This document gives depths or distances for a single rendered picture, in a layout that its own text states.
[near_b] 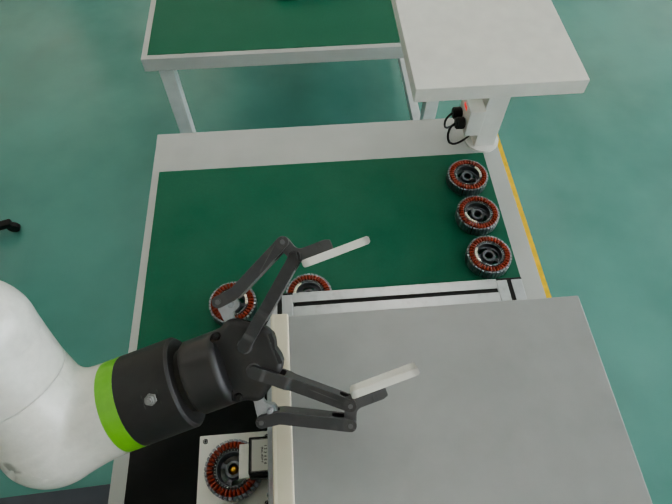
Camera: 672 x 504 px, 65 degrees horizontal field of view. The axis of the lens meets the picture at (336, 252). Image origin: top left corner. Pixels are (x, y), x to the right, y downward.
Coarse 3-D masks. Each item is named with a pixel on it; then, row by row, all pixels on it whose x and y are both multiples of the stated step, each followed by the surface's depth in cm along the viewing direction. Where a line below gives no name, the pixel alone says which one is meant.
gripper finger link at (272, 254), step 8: (280, 240) 52; (288, 240) 52; (272, 248) 52; (280, 248) 52; (264, 256) 52; (272, 256) 52; (256, 264) 52; (264, 264) 52; (272, 264) 54; (248, 272) 52; (256, 272) 52; (264, 272) 54; (240, 280) 52; (248, 280) 52; (256, 280) 53; (232, 288) 52; (240, 288) 52; (248, 288) 53; (216, 296) 52; (224, 296) 52; (232, 296) 52; (240, 296) 53; (216, 304) 52; (224, 304) 52
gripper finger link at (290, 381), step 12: (252, 372) 51; (264, 372) 51; (288, 372) 53; (276, 384) 51; (288, 384) 51; (300, 384) 52; (312, 384) 52; (324, 384) 54; (312, 396) 52; (324, 396) 52; (336, 396) 52; (348, 408) 51
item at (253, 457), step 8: (256, 440) 96; (264, 440) 96; (240, 448) 99; (248, 448) 99; (256, 448) 95; (264, 448) 95; (240, 456) 98; (248, 456) 98; (256, 456) 95; (264, 456) 95; (240, 464) 98; (248, 464) 94; (256, 464) 94; (264, 464) 94; (240, 472) 97; (248, 472) 93; (256, 472) 93; (264, 472) 93
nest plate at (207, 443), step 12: (252, 432) 110; (264, 432) 110; (204, 444) 109; (216, 444) 109; (204, 456) 108; (204, 480) 106; (240, 480) 106; (264, 480) 106; (204, 492) 104; (252, 492) 104; (264, 492) 104
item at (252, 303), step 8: (224, 288) 128; (248, 296) 127; (240, 304) 128; (248, 304) 125; (256, 304) 127; (216, 312) 124; (240, 312) 125; (248, 312) 124; (216, 320) 125; (248, 320) 126
